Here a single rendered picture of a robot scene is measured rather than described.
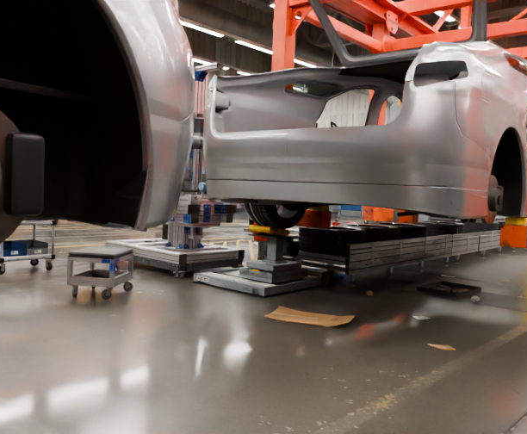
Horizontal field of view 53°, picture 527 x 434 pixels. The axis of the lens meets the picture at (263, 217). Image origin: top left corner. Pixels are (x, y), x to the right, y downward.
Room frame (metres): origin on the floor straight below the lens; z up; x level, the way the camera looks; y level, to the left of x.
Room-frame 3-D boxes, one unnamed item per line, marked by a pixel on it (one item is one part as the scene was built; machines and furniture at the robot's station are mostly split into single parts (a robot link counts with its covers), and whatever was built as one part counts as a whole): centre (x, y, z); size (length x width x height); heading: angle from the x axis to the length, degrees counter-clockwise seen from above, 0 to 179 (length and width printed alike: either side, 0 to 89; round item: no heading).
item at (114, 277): (3.97, 1.21, 0.17); 0.43 x 0.36 x 0.34; 174
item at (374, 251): (5.63, -1.57, 0.28); 2.47 x 0.06 x 0.22; 140
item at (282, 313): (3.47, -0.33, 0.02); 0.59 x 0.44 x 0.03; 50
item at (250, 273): (4.55, -0.11, 0.13); 0.50 x 0.36 x 0.10; 140
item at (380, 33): (6.70, -1.36, 1.75); 0.20 x 0.18 x 2.45; 50
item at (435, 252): (5.90, -1.26, 0.14); 2.47 x 0.85 x 0.27; 140
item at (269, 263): (4.55, -0.11, 0.32); 0.40 x 0.30 x 0.28; 140
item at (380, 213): (6.47, -1.63, 0.69); 0.52 x 0.17 x 0.35; 50
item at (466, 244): (7.22, -2.38, 0.19); 1.00 x 0.86 x 0.39; 140
